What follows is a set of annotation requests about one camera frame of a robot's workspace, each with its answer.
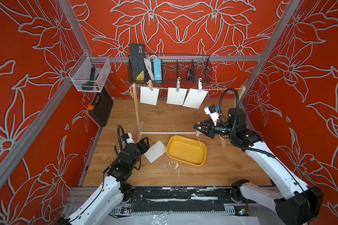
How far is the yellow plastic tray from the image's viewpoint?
0.86 metres

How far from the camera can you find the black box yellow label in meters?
0.87

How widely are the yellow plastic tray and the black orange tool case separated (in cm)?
52
